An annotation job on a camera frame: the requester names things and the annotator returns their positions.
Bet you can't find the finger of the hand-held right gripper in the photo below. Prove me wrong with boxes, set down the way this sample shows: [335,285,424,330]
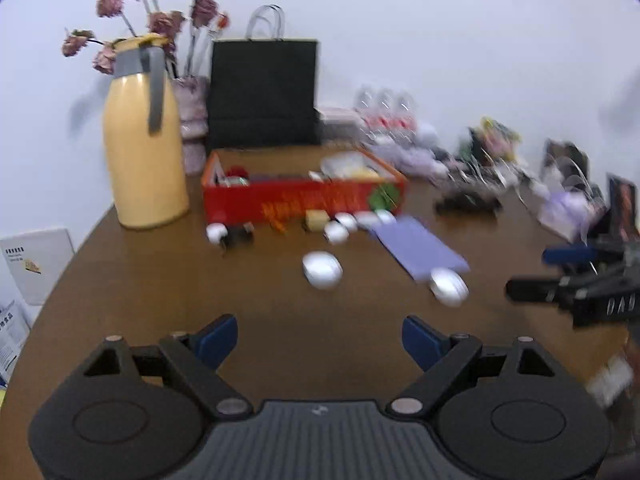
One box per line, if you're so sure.
[542,242,601,265]
[505,277,581,306]

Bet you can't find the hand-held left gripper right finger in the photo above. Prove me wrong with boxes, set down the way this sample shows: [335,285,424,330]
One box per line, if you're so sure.
[387,315,558,421]

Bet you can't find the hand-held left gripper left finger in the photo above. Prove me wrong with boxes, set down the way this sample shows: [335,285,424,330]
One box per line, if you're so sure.
[82,314,253,421]

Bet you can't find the purple woven pouch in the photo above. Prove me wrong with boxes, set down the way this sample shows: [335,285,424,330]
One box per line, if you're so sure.
[370,216,471,281]

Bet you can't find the white oval case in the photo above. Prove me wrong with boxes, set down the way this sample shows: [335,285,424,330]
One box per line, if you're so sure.
[301,251,344,291]
[429,267,469,308]

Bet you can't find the red cardboard box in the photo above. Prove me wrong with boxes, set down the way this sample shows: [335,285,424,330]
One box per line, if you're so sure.
[201,147,408,226]

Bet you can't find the white purple gift bag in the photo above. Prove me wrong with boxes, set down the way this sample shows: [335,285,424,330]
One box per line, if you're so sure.
[537,190,601,241]

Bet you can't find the black knit glove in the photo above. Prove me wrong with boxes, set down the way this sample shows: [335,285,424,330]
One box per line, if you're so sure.
[434,192,503,216]

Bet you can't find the pink yellow snack packet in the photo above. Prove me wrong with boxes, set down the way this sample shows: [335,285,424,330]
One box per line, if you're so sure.
[480,117,523,161]

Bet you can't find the purple fuzzy cloth roll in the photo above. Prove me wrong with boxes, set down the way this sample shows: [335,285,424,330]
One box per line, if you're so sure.
[392,142,443,173]

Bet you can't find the white crumpled bag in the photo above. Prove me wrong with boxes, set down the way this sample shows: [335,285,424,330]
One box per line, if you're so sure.
[320,152,382,181]

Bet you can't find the yellow thermos jug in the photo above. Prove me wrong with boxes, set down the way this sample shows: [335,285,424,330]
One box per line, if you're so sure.
[102,35,191,229]

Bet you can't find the white booklet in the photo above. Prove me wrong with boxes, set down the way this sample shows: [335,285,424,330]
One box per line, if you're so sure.
[0,228,76,306]

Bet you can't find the printed paper sheets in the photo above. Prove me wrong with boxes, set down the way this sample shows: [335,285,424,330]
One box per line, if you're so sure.
[0,300,32,386]

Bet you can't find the fuzzy purple vase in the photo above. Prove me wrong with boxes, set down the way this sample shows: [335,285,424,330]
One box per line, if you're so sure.
[172,75,211,176]

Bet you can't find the clear storage box white lid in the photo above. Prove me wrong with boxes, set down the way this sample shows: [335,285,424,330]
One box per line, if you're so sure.
[317,106,361,129]

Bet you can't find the black paper bag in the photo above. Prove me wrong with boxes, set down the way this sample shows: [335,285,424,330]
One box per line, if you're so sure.
[207,5,321,150]

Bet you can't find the dried pink flower bouquet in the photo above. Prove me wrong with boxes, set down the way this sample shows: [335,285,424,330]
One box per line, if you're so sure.
[61,0,231,78]

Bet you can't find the dark picture frame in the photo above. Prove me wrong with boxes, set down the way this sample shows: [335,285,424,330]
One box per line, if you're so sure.
[607,174,640,241]

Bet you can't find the tangle of white cables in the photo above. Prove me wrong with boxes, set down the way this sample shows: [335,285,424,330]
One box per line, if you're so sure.
[450,152,551,198]

